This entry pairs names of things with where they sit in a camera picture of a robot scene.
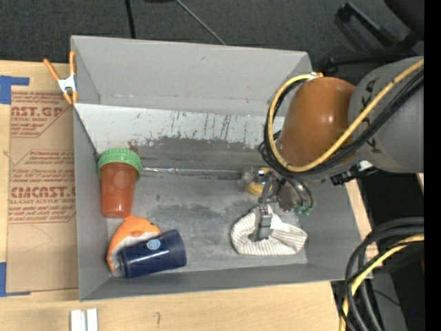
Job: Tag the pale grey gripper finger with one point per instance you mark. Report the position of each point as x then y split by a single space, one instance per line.
268 224
262 224

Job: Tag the white striped cloth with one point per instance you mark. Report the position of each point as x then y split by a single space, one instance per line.
282 241

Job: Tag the yellow round object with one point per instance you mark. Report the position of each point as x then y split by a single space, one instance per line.
255 188

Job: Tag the grey metal bin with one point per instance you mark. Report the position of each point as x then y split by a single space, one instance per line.
206 198

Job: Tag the dark blue can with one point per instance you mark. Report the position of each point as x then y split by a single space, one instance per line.
155 253

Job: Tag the orange and white toy fish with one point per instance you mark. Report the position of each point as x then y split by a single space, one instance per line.
132 228

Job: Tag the orange cup with green lid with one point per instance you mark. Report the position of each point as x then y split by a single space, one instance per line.
118 188

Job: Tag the brown cardboard board, red print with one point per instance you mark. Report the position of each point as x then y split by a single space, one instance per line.
41 185

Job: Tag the black cylinder on white bracket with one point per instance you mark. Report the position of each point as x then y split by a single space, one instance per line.
346 177

